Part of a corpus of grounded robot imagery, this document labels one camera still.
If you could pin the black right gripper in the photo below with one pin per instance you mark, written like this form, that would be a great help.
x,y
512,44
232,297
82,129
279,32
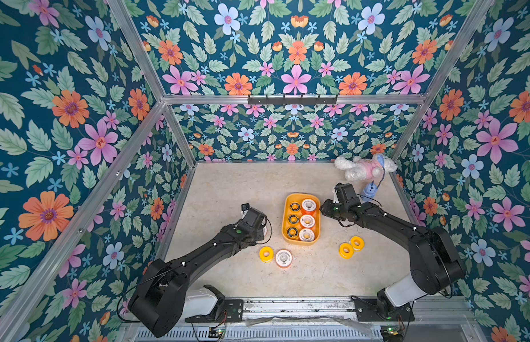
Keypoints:
x,y
330,209

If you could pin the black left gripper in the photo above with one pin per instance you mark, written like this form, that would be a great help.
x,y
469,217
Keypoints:
x,y
260,234

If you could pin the orange white tape roll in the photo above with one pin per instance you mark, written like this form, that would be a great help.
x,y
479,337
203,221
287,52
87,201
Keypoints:
x,y
307,221
307,235
308,206
283,258

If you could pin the yellow black tape roll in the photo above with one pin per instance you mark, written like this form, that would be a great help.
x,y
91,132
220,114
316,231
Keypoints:
x,y
293,220
295,207
292,233

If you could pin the yellow plastic storage box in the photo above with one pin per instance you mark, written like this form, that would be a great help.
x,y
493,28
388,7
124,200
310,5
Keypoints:
x,y
299,197

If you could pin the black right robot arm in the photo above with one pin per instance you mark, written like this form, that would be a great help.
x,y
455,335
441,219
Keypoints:
x,y
434,261

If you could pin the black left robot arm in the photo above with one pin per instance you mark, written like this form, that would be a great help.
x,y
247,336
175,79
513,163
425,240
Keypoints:
x,y
159,298

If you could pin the white plush toy pink shirt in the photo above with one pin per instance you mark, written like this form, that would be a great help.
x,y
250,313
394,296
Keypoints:
x,y
360,169

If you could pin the aluminium front rail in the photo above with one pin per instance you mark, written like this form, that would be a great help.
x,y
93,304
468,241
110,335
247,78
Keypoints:
x,y
427,310

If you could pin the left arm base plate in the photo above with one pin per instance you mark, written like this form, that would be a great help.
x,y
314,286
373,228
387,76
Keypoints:
x,y
209,305

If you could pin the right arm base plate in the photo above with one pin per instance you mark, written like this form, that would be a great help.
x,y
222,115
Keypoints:
x,y
379,310

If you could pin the black wall hook rail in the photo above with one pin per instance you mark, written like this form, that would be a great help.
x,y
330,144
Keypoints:
x,y
305,100

